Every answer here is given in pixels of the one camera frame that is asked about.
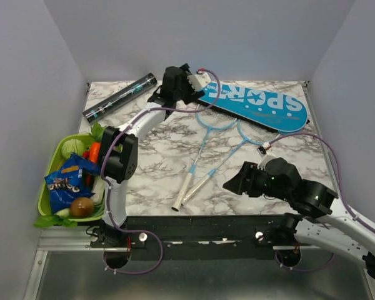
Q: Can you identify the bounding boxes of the toy orange carrot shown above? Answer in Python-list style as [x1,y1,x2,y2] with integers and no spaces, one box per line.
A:
[88,142,101,164]

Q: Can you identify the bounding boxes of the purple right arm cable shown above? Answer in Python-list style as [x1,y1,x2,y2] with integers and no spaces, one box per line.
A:
[267,131,375,273]

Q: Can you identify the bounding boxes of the light blue badminton racket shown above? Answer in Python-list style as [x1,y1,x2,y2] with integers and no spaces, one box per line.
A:
[171,104,237,212]
[181,120,281,206]

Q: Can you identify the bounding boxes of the blue Oreo snack bag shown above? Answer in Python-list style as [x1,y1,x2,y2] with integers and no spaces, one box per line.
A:
[44,153,100,214]

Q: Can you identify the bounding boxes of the toy red chili pepper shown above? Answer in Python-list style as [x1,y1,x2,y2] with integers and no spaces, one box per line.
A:
[82,149,93,186]

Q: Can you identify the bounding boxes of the green plastic tray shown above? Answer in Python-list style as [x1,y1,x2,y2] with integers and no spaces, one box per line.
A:
[37,132,113,223]

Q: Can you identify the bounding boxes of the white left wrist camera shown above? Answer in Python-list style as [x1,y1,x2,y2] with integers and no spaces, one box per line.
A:
[187,72,211,92]

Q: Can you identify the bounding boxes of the toy brown kiwi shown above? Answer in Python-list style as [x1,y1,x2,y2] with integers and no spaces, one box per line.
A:
[69,197,94,218]

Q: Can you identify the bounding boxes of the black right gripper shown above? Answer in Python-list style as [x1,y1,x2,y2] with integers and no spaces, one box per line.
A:
[222,159,291,202]

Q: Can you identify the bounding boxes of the toy green cabbage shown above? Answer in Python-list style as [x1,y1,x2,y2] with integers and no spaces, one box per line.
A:
[60,139,87,159]

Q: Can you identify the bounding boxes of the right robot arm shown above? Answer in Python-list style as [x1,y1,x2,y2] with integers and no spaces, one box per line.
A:
[223,157,375,280]

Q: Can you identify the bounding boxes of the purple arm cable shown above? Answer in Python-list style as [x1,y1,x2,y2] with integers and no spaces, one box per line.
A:
[267,131,375,273]
[99,67,221,276]

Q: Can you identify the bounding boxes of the blue Sport racket bag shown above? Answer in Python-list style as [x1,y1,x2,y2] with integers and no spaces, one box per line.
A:
[196,82,308,134]

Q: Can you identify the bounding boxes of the black Boka shuttlecock tube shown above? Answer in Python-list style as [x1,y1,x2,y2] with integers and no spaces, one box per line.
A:
[82,73,158,125]

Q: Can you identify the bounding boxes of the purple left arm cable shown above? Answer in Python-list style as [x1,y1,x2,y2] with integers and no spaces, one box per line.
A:
[99,67,221,276]

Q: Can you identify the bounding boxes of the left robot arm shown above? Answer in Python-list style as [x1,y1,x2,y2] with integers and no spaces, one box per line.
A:
[99,63,195,247]

